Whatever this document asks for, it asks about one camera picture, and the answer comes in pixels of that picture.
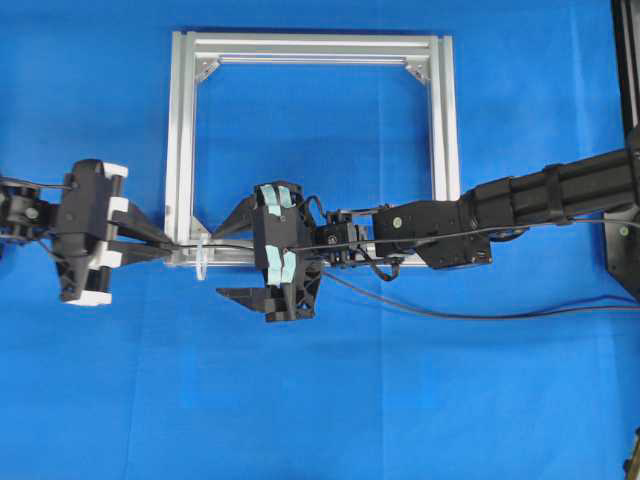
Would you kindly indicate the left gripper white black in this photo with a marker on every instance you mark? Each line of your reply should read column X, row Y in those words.
column 81, row 232

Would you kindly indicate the blue table cloth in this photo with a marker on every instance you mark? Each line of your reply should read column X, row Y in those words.
column 515, row 370

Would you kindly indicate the right gripper black taped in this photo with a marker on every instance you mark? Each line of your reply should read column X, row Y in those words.
column 282, row 225

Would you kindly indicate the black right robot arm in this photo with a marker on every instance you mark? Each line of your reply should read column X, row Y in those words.
column 452, row 234

